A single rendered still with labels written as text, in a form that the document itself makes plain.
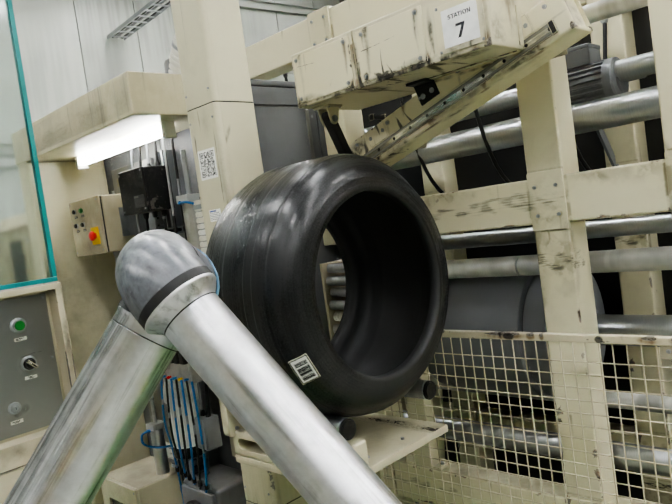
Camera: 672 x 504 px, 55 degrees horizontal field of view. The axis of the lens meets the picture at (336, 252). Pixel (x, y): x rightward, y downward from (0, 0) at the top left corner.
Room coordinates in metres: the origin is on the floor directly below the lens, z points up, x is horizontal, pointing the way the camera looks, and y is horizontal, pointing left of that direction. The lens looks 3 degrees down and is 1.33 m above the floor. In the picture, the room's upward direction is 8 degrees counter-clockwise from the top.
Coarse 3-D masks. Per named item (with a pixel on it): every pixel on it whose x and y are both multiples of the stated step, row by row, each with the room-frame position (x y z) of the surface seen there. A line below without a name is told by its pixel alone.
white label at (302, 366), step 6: (306, 354) 1.22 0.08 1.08; (294, 360) 1.23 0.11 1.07; (300, 360) 1.23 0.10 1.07; (306, 360) 1.23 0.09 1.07; (294, 366) 1.23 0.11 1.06; (300, 366) 1.23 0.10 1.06; (306, 366) 1.23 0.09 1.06; (312, 366) 1.23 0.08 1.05; (294, 372) 1.24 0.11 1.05; (300, 372) 1.24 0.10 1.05; (306, 372) 1.24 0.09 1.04; (312, 372) 1.24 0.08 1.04; (318, 372) 1.24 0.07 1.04; (300, 378) 1.24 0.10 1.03; (306, 378) 1.24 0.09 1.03; (312, 378) 1.24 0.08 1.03
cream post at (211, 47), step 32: (192, 0) 1.62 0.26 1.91; (224, 0) 1.66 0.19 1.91; (192, 32) 1.63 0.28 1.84; (224, 32) 1.65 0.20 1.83; (192, 64) 1.65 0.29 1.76; (224, 64) 1.64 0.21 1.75; (192, 96) 1.66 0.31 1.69; (224, 96) 1.63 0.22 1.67; (192, 128) 1.68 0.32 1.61; (224, 128) 1.61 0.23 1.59; (256, 128) 1.69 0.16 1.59; (224, 160) 1.61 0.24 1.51; (256, 160) 1.67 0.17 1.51; (224, 192) 1.61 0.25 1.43; (256, 480) 1.64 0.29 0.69
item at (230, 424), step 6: (222, 408) 1.51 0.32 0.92; (222, 414) 1.52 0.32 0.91; (228, 414) 1.51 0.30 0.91; (222, 420) 1.52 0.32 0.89; (228, 420) 1.51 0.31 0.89; (234, 420) 1.52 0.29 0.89; (228, 426) 1.50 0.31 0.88; (234, 426) 1.51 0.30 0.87; (240, 426) 1.53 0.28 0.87; (228, 432) 1.51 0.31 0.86; (234, 432) 1.51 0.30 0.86
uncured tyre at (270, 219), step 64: (256, 192) 1.37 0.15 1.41; (320, 192) 1.29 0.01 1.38; (384, 192) 1.43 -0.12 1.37; (256, 256) 1.24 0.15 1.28; (384, 256) 1.73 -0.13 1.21; (256, 320) 1.24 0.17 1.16; (320, 320) 1.24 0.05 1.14; (384, 320) 1.70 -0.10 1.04; (320, 384) 1.26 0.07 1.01; (384, 384) 1.36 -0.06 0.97
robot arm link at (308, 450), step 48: (144, 240) 0.87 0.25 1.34; (144, 288) 0.82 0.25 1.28; (192, 288) 0.82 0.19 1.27; (192, 336) 0.81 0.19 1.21; (240, 336) 0.82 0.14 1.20; (240, 384) 0.79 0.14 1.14; (288, 384) 0.80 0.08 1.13; (288, 432) 0.77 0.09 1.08; (336, 432) 0.79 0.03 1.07; (288, 480) 0.79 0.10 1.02; (336, 480) 0.75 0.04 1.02
